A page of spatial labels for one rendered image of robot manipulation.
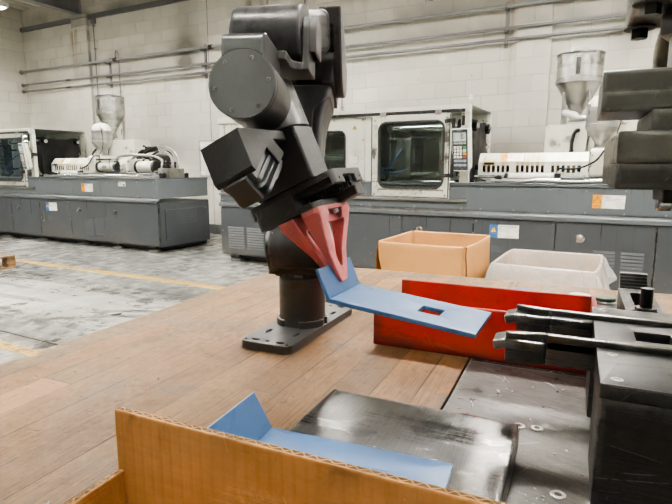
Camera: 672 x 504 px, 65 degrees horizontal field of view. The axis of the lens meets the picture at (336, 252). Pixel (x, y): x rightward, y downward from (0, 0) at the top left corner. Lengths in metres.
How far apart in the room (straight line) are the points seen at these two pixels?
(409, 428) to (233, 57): 0.33
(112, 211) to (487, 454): 7.52
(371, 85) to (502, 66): 1.76
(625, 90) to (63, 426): 0.51
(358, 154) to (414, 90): 2.15
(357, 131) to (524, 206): 1.80
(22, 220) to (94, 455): 9.07
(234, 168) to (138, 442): 0.22
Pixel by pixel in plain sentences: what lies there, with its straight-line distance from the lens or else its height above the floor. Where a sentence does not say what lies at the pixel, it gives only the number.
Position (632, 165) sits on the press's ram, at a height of 1.12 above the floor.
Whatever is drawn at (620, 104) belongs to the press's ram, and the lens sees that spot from 0.41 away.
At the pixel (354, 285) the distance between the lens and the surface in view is 0.54.
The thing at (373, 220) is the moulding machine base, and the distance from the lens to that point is 5.38.
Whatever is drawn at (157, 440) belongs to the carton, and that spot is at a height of 0.96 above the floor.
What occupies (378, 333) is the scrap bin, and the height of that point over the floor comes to 0.91.
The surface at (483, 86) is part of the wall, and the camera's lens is 7.12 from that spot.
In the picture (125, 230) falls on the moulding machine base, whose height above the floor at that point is 0.27.
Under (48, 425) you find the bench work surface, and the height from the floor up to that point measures 0.90.
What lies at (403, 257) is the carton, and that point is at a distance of 2.79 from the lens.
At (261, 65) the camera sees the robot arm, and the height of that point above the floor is 1.20.
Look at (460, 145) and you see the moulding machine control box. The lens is 4.95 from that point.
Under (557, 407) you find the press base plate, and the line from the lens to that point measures 0.54.
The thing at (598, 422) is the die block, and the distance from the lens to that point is 0.39.
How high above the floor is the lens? 1.12
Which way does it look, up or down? 9 degrees down
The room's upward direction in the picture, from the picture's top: straight up
